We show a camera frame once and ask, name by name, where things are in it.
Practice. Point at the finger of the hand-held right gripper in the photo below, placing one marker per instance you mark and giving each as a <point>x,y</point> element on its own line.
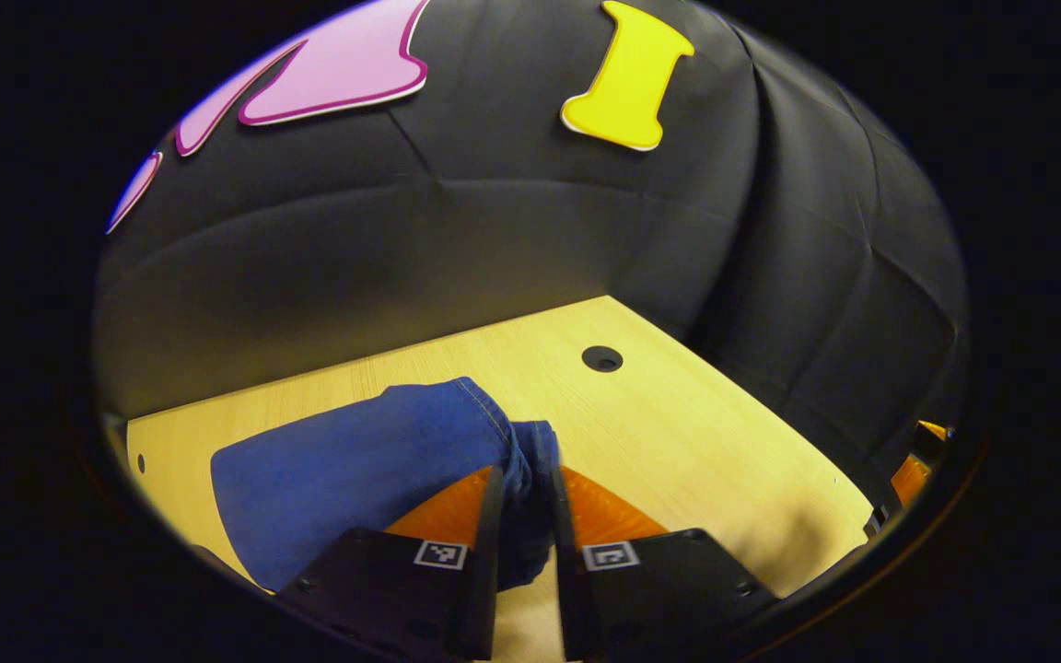
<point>933,430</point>
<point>908,481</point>

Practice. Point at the blue denim jeans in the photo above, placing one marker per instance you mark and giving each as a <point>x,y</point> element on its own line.
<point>355,470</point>

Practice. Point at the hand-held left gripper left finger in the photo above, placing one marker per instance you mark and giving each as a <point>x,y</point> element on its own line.
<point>484,571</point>

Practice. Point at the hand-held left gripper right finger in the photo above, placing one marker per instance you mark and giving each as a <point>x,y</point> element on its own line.
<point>569,589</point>

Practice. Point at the black backdrop cloth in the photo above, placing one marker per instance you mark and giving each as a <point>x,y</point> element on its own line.
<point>512,221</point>

